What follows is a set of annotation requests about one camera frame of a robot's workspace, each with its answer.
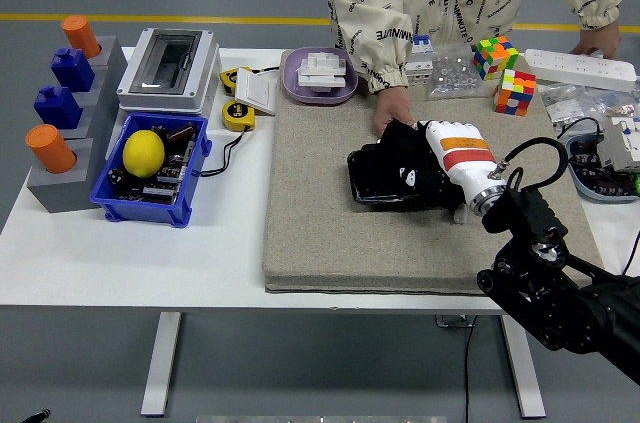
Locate grey electrical enclosure box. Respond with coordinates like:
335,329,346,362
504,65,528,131
115,27,222,117

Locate black cable loop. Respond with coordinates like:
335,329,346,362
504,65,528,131
621,231,640,277

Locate blue plastic bin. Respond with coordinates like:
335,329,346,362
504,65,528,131
89,111,214,230

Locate grey stepped block holder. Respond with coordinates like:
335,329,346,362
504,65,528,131
26,35,129,215

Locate light blue tray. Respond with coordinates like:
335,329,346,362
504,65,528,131
563,134,640,204

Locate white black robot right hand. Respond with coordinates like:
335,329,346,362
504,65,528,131
398,118,507,206

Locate grey-brown fabric mat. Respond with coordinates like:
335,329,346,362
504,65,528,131
260,47,606,296

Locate purple shallow tray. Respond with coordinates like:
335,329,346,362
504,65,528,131
280,46,359,105

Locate white plastic parts stack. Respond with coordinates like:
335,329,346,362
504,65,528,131
296,51,349,95

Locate person's left hand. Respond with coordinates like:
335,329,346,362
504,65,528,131
568,22,623,59

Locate clear bags of small parts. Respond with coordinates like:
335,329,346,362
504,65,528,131
539,81,640,130

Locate yellow lemon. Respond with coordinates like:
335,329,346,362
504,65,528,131
122,130,167,179

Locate multicoloured puzzle cube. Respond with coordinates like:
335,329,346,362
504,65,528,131
492,68,537,117
472,35,520,81

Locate white table leg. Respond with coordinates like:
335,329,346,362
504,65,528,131
499,315,547,419
140,311,183,418

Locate clear bag of metal nuts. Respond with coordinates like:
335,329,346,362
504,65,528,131
424,42,485,102

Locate yellow tape measure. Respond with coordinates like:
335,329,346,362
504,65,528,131
218,66,252,97
221,99,257,133

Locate person's right hand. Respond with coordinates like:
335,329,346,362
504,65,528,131
371,85,417,137

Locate orange cylinder peg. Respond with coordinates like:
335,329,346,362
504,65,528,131
61,15,102,60
25,124,78,175

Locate thin black cord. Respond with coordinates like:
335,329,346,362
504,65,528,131
555,116,604,140

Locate black rag with red patch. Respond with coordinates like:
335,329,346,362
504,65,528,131
377,119,466,209

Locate white power strip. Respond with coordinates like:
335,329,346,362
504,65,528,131
523,47,639,93

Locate white wall switch plate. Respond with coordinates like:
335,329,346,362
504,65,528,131
233,67,278,118

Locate black hanging cable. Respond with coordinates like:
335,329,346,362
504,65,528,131
462,315,477,423

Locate grey under-table bracket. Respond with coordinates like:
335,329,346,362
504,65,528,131
434,314,475,329

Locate white blue circuit breaker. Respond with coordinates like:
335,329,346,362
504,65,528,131
403,35,434,87

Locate black glossy display panel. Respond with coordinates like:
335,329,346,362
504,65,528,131
347,141,467,212

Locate blue block peg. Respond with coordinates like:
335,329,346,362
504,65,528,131
50,47,96,94
33,85,84,131

